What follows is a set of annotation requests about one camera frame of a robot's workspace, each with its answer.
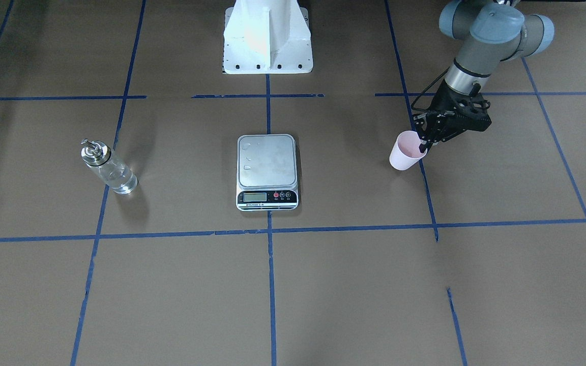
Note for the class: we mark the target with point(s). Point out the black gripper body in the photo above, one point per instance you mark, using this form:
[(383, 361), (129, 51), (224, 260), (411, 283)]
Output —
[(441, 102)]

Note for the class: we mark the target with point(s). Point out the pink paper cup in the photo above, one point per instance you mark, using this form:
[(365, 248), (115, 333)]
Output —
[(405, 152)]

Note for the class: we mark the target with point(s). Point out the glass sauce bottle steel spout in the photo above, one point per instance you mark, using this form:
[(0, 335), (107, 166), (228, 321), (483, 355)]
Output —
[(103, 161)]

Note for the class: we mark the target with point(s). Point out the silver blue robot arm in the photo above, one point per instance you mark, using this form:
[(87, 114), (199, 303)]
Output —
[(492, 32)]

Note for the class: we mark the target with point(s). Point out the silver digital kitchen scale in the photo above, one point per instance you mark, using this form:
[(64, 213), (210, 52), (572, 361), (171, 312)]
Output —
[(267, 173)]

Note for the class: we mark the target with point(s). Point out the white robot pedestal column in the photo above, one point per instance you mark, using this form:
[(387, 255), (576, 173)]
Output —
[(267, 37)]

